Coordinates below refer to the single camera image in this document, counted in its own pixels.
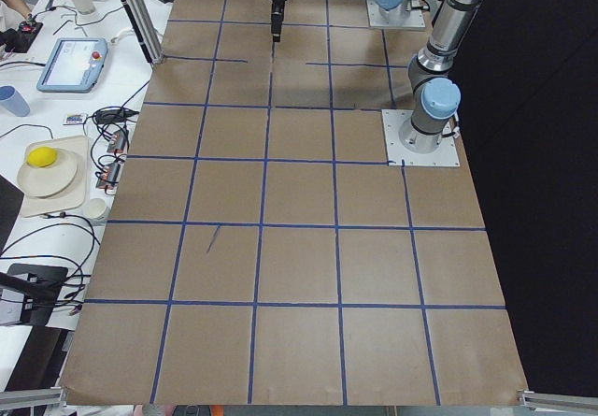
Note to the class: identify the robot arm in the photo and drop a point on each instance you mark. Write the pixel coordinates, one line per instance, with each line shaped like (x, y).
(400, 9)
(436, 97)

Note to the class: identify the blue teach pendant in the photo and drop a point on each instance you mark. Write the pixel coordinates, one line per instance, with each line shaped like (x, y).
(74, 66)

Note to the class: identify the yellow lemon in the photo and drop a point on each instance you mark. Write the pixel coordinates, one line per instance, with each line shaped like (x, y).
(42, 157)

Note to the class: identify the beige tray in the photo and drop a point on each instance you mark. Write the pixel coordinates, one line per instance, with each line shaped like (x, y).
(74, 195)

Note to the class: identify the light blue cup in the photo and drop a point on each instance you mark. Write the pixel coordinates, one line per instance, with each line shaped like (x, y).
(12, 101)

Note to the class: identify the beige plate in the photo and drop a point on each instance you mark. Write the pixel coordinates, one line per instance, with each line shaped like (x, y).
(47, 181)

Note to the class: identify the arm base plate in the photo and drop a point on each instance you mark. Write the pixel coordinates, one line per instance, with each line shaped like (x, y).
(413, 23)
(405, 146)

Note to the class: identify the aluminium frame post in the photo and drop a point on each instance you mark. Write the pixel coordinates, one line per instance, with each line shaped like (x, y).
(146, 36)

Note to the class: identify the black camera stand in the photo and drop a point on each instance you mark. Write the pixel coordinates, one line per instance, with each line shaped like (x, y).
(29, 293)

